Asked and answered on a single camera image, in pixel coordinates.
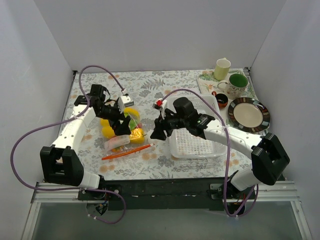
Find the clear zip top bag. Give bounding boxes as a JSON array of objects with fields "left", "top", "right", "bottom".
[{"left": 101, "top": 107, "right": 155, "bottom": 161}]

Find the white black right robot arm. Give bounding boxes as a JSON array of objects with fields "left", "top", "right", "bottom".
[{"left": 150, "top": 97, "right": 290, "bottom": 199}]

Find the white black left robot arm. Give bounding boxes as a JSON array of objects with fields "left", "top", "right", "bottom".
[{"left": 40, "top": 84, "right": 134, "bottom": 200}]

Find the yellow fake lemon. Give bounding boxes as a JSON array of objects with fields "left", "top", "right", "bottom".
[
  {"left": 100, "top": 118, "right": 110, "bottom": 127},
  {"left": 101, "top": 125, "right": 115, "bottom": 139}
]

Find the yellow fake bell pepper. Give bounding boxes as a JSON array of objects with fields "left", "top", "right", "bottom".
[{"left": 129, "top": 128, "right": 145, "bottom": 144}]

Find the white plastic basket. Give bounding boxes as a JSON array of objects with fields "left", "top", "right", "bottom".
[{"left": 169, "top": 94, "right": 227, "bottom": 159}]

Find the small red black bowl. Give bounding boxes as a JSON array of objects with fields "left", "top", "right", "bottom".
[{"left": 211, "top": 91, "right": 229, "bottom": 110}]

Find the floral table mat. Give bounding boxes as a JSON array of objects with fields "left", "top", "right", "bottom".
[{"left": 64, "top": 70, "right": 251, "bottom": 180}]

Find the floral rectangular tray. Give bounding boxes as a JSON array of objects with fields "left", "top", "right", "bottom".
[{"left": 197, "top": 68, "right": 258, "bottom": 99}]

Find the floral mug green inside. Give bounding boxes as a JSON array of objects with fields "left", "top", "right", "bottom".
[{"left": 217, "top": 73, "right": 249, "bottom": 100}]

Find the pale green mug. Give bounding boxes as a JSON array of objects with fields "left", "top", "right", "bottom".
[{"left": 213, "top": 57, "right": 231, "bottom": 81}]

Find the dark rimmed ceramic plate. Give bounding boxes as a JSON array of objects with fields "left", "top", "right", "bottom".
[{"left": 227, "top": 97, "right": 271, "bottom": 134}]

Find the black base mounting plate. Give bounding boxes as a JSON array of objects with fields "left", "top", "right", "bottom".
[{"left": 77, "top": 177, "right": 225, "bottom": 211}]

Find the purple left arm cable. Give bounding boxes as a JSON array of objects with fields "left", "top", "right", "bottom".
[{"left": 10, "top": 65, "right": 127, "bottom": 224}]

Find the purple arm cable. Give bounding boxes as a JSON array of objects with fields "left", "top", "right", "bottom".
[
  {"left": 161, "top": 88, "right": 260, "bottom": 218},
  {"left": 10, "top": 65, "right": 127, "bottom": 224}
]

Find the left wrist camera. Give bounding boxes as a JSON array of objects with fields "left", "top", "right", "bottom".
[{"left": 117, "top": 94, "right": 135, "bottom": 112}]

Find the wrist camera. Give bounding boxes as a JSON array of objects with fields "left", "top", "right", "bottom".
[
  {"left": 117, "top": 94, "right": 135, "bottom": 112},
  {"left": 152, "top": 98, "right": 168, "bottom": 119}
]

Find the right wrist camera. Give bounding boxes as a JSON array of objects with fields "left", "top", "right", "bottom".
[{"left": 152, "top": 98, "right": 168, "bottom": 119}]

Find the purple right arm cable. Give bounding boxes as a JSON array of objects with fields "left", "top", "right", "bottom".
[{"left": 161, "top": 88, "right": 260, "bottom": 218}]

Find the grey aluminium frame rail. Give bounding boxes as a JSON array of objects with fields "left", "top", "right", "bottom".
[{"left": 21, "top": 67, "right": 313, "bottom": 240}]

